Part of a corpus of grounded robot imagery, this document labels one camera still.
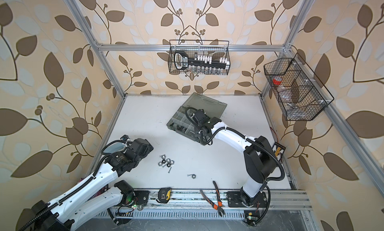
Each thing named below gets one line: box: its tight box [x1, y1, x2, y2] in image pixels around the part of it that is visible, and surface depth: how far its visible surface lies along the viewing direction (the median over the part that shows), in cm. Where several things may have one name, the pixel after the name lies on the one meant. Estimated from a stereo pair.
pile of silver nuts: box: [158, 154, 175, 174], surface depth 88 cm
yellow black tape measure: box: [156, 187, 172, 204], surface depth 75 cm
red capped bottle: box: [272, 76, 283, 87], surface depth 89 cm
